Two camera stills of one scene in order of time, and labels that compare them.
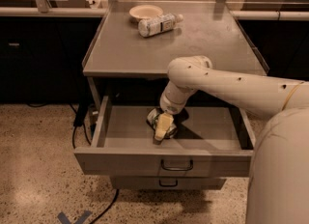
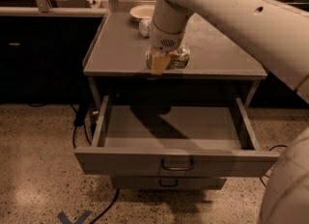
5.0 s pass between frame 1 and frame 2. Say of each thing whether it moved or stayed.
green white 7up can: moved
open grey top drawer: stayed
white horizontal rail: stayed
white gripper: moved
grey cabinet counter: stayed
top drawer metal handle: stayed
